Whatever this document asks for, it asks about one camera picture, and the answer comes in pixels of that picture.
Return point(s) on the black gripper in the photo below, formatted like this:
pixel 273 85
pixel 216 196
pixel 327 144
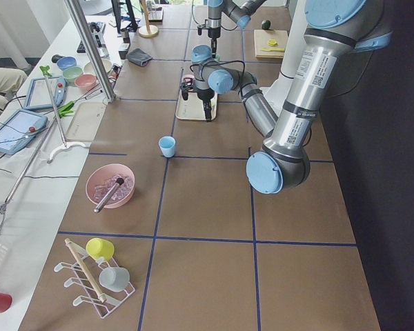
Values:
pixel 205 95
pixel 213 34

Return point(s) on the green plastic cup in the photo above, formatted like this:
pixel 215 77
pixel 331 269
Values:
pixel 216 56

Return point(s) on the pink plastic cup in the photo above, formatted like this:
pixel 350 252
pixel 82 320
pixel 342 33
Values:
pixel 188 78

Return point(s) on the blue plastic cup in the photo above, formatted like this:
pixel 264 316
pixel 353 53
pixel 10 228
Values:
pixel 167 145

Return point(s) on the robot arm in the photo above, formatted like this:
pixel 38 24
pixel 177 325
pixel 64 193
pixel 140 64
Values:
pixel 241 15
pixel 321 33

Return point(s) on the cream rabbit serving tray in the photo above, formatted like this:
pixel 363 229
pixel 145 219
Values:
pixel 191 109

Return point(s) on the spare cream tray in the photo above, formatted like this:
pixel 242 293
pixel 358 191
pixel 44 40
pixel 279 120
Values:
pixel 85 122

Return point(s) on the wooden cutting board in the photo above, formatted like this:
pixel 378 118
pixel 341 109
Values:
pixel 261 38

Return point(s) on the green avocado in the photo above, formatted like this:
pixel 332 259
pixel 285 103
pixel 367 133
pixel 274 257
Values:
pixel 266 24

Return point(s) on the yellow lemon slices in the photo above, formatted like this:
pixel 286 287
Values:
pixel 272 42

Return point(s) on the yellow plastic knife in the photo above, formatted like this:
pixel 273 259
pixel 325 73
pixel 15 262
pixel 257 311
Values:
pixel 272 49

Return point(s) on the wooden cup tree stand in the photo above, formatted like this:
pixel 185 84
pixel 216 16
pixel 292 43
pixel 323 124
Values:
pixel 148 30

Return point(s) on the grey folded cloth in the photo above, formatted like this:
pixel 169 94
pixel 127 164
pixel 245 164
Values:
pixel 138 57

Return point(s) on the metal tongs black tip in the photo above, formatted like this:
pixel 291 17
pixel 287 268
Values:
pixel 110 196

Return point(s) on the pink bowl on side table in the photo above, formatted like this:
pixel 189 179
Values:
pixel 85 82

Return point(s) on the pink bowl with ice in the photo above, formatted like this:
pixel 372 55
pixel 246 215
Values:
pixel 102 179

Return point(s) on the green bowl on side table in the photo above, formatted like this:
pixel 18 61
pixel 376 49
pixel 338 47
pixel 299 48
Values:
pixel 71 73

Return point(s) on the green clamp tool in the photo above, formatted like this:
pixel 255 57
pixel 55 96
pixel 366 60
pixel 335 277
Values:
pixel 65 109

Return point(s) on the blue bowl on side table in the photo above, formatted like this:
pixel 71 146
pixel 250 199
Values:
pixel 66 62

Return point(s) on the blue teach pendant tablet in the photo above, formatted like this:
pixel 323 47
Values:
pixel 38 98

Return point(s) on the yellow cup in background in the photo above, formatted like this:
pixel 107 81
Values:
pixel 100 248

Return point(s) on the grey cup on rack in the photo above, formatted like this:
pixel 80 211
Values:
pixel 115 279

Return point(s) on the wooden rolling pin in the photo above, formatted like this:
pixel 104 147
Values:
pixel 95 286

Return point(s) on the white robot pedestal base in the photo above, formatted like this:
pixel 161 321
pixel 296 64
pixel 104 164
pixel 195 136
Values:
pixel 277 92

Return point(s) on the aluminium frame post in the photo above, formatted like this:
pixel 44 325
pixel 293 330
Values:
pixel 81 24

